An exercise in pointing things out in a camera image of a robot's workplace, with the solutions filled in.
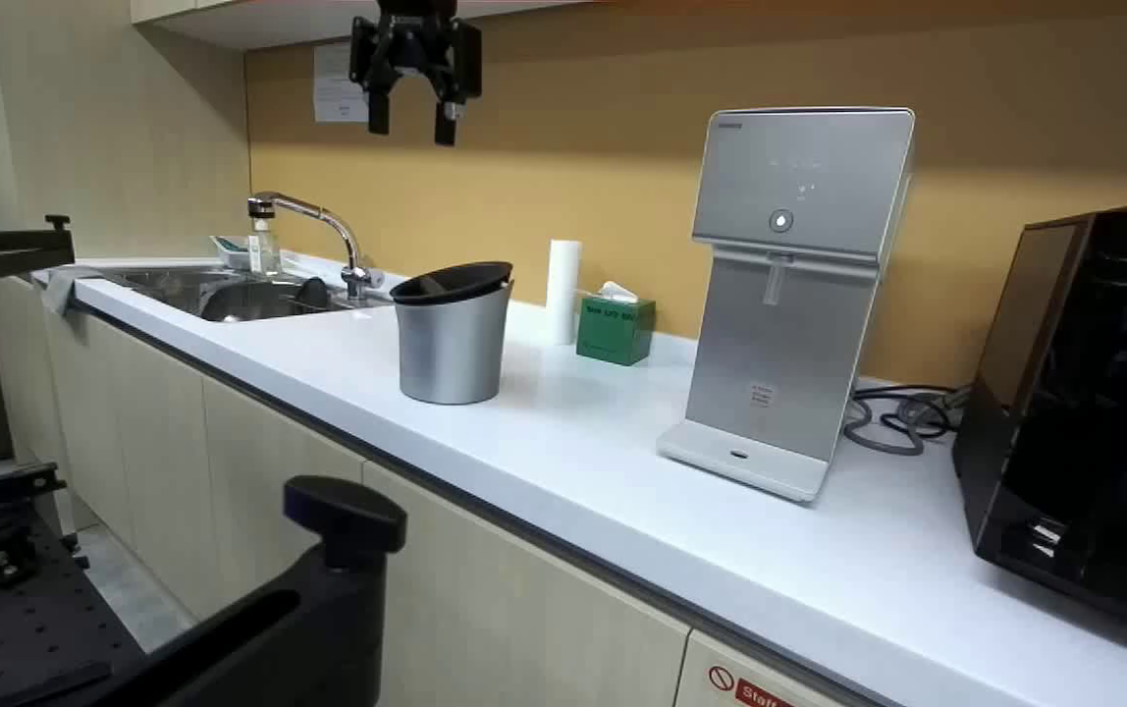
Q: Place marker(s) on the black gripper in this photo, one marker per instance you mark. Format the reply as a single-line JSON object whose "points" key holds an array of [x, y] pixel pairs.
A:
{"points": [[417, 46]]}

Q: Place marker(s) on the grey metal bin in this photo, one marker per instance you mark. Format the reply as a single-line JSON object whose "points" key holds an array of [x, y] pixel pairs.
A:
{"points": [[448, 354]]}

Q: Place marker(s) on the white paper sheet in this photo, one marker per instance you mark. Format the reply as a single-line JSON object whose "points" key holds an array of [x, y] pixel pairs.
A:
{"points": [[337, 84]]}

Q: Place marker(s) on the chrome sink faucet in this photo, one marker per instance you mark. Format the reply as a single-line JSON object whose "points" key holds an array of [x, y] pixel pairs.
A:
{"points": [[328, 219]]}

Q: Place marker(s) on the green tissue box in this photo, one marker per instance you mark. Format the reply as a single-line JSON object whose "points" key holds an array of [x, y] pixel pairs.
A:
{"points": [[613, 331]]}

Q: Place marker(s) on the steel kitchen sink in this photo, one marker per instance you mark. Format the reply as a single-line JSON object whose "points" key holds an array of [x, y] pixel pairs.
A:
{"points": [[171, 283]]}

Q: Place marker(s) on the beige cabinet door with sticker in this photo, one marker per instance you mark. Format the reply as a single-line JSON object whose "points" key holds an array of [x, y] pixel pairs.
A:
{"points": [[702, 680]]}

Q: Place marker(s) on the red warning sticker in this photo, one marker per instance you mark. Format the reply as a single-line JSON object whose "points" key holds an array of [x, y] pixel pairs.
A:
{"points": [[752, 689]]}

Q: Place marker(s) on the black coffee machine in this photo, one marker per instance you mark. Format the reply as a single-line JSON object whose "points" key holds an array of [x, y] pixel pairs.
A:
{"points": [[1092, 420]]}

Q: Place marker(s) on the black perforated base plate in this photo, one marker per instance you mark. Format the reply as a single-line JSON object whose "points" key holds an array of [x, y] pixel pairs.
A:
{"points": [[15, 629]]}

